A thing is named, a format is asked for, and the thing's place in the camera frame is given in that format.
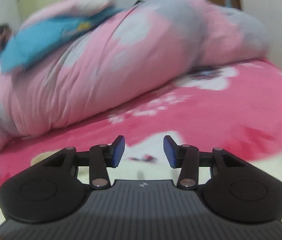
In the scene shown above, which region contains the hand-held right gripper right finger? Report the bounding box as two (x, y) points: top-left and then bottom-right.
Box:
(163, 135), (245, 190)

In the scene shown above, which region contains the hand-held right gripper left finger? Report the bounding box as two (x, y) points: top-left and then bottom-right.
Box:
(42, 135), (126, 190)

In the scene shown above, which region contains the cream white sweater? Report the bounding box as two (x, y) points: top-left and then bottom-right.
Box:
(0, 152), (282, 233)

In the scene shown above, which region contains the pink grey floral duvet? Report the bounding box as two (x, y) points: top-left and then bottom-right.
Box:
(0, 0), (271, 153)

